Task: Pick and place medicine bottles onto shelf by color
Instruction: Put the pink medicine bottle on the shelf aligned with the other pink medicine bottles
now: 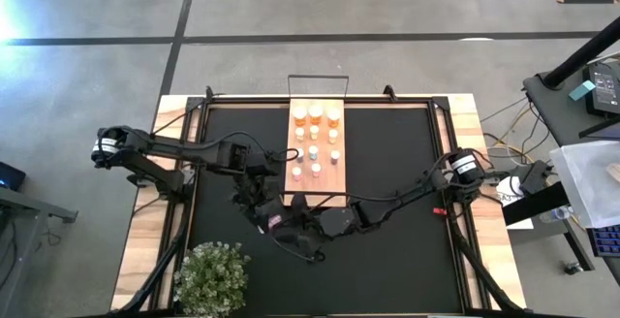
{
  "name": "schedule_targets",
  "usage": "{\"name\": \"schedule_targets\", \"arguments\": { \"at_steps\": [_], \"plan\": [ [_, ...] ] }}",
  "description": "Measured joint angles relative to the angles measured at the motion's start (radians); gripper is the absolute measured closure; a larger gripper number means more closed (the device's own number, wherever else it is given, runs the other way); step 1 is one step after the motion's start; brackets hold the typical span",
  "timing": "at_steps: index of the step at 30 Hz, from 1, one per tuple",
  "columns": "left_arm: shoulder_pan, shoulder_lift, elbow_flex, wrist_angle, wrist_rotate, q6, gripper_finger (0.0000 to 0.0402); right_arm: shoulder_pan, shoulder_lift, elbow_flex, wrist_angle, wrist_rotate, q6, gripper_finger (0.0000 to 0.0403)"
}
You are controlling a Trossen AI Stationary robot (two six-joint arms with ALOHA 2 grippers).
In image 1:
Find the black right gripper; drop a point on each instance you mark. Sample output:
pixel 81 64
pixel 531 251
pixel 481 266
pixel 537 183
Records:
pixel 310 231

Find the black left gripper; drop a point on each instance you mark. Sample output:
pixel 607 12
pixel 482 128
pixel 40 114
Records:
pixel 264 204

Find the orange medicine bottle white cap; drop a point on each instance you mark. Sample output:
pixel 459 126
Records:
pixel 299 113
pixel 316 112
pixel 333 114

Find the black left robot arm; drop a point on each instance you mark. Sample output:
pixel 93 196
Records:
pixel 169 149

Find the green potted plant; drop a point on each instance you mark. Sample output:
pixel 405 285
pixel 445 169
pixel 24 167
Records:
pixel 212 279

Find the black table mat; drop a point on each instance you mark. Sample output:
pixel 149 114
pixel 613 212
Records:
pixel 387 260

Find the small red clip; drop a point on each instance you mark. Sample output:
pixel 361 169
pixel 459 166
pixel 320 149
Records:
pixel 439 211

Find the white paper sheet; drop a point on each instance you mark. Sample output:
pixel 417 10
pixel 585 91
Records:
pixel 511 197

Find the small black box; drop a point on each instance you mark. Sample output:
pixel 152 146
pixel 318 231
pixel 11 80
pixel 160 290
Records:
pixel 534 175

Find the dark grey desk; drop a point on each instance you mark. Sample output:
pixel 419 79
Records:
pixel 19 240

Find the clear plastic bottle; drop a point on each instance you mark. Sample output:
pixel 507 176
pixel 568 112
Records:
pixel 557 213

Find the black device blue light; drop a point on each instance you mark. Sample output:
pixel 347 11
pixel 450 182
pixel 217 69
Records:
pixel 9 177

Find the grey side desk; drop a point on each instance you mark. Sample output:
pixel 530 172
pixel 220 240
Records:
pixel 557 109

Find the white plastic bag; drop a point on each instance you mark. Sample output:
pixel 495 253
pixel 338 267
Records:
pixel 588 182

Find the black computer keyboard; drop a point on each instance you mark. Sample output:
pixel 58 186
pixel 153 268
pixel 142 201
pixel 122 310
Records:
pixel 605 240

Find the small teal box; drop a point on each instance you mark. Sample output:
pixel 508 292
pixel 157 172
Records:
pixel 581 90

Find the black metal pole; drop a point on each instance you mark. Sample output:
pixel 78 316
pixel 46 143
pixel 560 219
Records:
pixel 581 56

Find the black electronic box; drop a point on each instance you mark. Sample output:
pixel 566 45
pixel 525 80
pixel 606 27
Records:
pixel 603 90

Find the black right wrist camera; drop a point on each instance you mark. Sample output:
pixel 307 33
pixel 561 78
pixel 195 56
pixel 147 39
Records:
pixel 339 221

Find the wooden shelf black metal frame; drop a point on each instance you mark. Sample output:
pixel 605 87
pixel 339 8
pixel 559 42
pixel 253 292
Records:
pixel 329 187

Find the black aluminium rig frame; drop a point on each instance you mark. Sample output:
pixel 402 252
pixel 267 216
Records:
pixel 252 100

